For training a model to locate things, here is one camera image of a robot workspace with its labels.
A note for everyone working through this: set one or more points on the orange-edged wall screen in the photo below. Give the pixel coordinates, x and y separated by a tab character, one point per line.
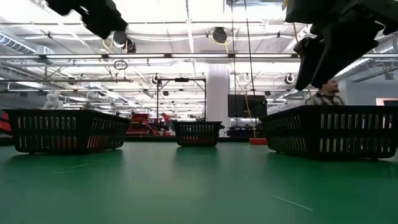
381	101

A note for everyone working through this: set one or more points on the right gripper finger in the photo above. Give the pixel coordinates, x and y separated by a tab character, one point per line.
348	43
306	62

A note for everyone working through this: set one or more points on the red machinery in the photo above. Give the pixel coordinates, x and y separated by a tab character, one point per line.
140	119

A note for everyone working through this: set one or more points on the silver ventilation duct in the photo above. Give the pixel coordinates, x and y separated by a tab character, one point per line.
357	63
15	43

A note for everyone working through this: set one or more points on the pink rectangular block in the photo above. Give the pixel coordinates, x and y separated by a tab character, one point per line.
258	141

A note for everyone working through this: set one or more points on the small yellow tag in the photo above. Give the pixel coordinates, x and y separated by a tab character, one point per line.
284	3

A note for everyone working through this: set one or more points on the low black cabinet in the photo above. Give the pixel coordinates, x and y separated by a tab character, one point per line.
242	133

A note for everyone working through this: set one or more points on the green table mat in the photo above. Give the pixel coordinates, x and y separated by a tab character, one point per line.
217	186

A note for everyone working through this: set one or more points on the black monitor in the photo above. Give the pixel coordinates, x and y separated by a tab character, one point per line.
258	105

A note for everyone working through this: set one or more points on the white pillar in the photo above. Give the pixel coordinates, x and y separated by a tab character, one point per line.
217	90

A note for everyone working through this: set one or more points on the person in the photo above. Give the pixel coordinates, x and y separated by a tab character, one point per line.
326	99

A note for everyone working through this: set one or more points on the black plastic slotted basket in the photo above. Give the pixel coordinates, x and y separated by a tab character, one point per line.
81	113
197	124
311	112

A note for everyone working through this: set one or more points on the black metal frame rack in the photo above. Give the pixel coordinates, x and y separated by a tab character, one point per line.
181	79

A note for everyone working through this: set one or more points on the white figure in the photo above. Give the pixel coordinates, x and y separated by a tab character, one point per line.
53	101

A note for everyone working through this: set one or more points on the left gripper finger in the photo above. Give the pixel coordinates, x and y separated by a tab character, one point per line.
104	21

